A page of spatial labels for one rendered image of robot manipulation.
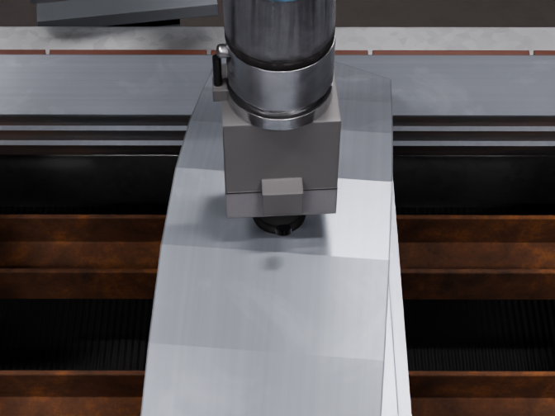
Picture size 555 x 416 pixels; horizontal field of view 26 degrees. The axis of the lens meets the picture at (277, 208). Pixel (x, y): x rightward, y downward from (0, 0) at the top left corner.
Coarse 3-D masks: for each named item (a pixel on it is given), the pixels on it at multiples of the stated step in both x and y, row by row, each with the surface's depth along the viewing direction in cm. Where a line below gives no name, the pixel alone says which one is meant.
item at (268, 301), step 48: (192, 288) 93; (240, 288) 93; (288, 288) 93; (336, 288) 93; (384, 288) 93; (192, 336) 92; (240, 336) 92; (288, 336) 91; (336, 336) 91; (384, 336) 91
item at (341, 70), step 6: (336, 66) 124; (342, 66) 124; (348, 66) 124; (336, 72) 122; (342, 72) 122; (348, 72) 122; (354, 72) 122; (360, 72) 122; (366, 72) 123; (378, 78) 120; (384, 78) 120
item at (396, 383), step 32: (0, 128) 124; (32, 128) 124; (64, 128) 124; (96, 128) 124; (128, 128) 124; (160, 128) 124; (416, 128) 124; (448, 128) 124; (480, 128) 124; (512, 128) 124; (544, 128) 124; (384, 384) 103
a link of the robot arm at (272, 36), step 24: (240, 0) 76; (264, 0) 75; (288, 0) 74; (312, 0) 75; (336, 0) 79; (240, 24) 77; (264, 24) 76; (288, 24) 76; (312, 24) 77; (240, 48) 79; (264, 48) 78; (288, 48) 78; (312, 48) 78
